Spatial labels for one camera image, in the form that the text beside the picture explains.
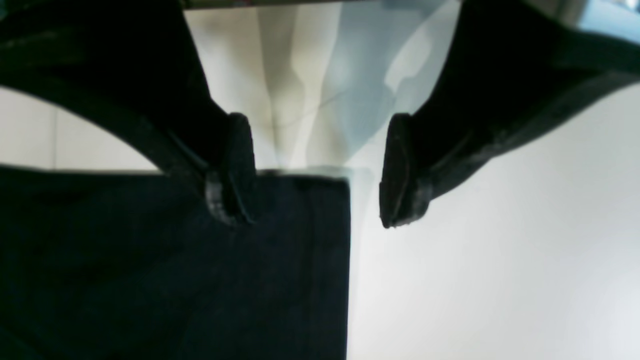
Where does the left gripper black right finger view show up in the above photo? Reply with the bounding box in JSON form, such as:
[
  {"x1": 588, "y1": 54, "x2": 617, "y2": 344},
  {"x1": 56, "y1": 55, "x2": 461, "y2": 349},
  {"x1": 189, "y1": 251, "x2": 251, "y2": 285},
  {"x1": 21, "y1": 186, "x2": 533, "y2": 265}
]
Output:
[{"x1": 379, "y1": 0, "x2": 640, "y2": 229}]

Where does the black T-shirt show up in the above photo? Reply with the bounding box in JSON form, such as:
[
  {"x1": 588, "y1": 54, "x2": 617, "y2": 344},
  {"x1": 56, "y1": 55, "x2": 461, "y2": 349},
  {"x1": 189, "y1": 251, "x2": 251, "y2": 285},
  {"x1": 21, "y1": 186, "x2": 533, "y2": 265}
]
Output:
[{"x1": 0, "y1": 167, "x2": 351, "y2": 360}]

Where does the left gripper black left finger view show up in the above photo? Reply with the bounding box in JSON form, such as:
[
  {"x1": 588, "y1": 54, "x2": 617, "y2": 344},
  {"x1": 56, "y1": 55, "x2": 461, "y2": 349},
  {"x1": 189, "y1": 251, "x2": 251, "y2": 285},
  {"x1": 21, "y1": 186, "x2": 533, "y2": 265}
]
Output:
[{"x1": 1, "y1": 0, "x2": 258, "y2": 224}]

